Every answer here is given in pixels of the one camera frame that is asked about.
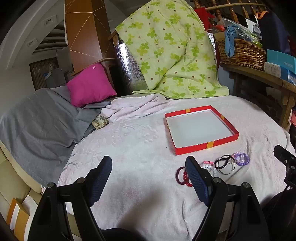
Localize dark blue garment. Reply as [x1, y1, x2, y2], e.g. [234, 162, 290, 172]
[255, 9, 292, 56]

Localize magenta pillow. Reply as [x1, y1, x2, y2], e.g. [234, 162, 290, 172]
[67, 63, 117, 108]

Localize wicker basket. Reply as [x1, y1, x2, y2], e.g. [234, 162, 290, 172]
[215, 37, 267, 65]

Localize silver foil panel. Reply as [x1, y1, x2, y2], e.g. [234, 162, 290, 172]
[115, 32, 219, 94]

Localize wooden baluster railing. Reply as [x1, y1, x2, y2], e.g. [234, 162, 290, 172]
[193, 0, 257, 30]

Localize black hair tie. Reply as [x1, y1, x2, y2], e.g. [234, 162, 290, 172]
[214, 155, 234, 171]

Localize red cardboard box tray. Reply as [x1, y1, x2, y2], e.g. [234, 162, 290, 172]
[165, 105, 240, 156]

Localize dark red bangle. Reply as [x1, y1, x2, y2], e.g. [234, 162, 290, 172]
[176, 166, 189, 185]

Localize silver bangle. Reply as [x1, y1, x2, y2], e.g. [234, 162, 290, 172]
[217, 160, 237, 175]

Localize grey blanket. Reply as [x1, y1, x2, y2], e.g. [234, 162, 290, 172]
[0, 87, 114, 187]

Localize yellow paper envelopes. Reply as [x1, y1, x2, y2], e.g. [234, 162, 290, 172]
[6, 198, 30, 241]

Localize purple bead bracelet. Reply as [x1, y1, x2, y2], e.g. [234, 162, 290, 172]
[232, 152, 250, 167]

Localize pale pink blanket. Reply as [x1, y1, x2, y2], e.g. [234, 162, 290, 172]
[42, 94, 292, 234]

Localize brown wooden wall panel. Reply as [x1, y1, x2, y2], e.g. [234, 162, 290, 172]
[64, 0, 110, 72]

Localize cream sofa seat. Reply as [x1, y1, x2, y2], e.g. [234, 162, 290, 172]
[0, 141, 77, 241]

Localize blue cloth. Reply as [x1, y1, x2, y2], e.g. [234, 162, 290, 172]
[224, 25, 242, 58]

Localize wooden side table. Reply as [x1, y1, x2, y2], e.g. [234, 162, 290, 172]
[220, 62, 296, 131]

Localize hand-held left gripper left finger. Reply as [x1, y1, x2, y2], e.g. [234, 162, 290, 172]
[28, 156, 113, 241]

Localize green clover quilt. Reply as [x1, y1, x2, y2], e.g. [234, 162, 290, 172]
[115, 0, 230, 100]

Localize red bead bracelet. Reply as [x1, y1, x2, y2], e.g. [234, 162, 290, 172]
[181, 169, 193, 188]

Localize white floral tissue box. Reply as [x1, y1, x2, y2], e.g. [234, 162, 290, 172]
[264, 61, 296, 81]

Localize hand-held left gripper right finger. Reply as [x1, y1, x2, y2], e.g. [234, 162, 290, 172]
[185, 156, 270, 241]

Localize teal cardboard box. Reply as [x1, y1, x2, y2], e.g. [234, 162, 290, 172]
[266, 49, 294, 70]

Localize small patterned cushion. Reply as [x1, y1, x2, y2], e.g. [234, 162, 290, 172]
[92, 115, 109, 129]

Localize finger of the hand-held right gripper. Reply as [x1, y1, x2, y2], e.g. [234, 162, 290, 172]
[273, 145, 296, 166]

